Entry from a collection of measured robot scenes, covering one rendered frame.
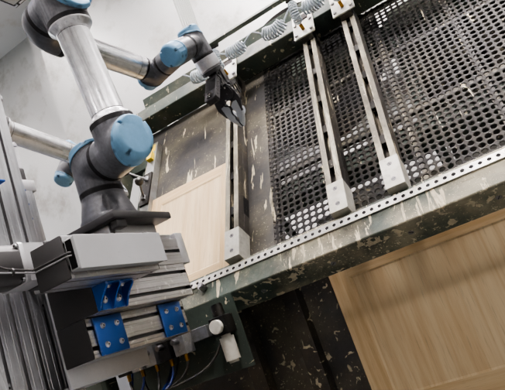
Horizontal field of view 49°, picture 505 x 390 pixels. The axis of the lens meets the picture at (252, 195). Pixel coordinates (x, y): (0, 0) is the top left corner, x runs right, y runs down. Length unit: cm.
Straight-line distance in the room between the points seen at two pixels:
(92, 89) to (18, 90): 710
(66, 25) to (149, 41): 498
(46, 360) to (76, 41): 78
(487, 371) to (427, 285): 30
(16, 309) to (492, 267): 135
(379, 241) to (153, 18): 518
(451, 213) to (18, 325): 115
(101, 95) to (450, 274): 118
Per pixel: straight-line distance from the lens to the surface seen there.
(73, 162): 152
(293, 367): 209
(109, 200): 145
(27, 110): 835
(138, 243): 124
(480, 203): 166
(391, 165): 176
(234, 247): 191
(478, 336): 189
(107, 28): 697
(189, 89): 280
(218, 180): 230
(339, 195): 178
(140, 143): 139
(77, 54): 150
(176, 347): 186
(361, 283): 194
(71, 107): 711
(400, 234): 168
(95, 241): 115
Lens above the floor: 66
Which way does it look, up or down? 13 degrees up
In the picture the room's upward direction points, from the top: 20 degrees counter-clockwise
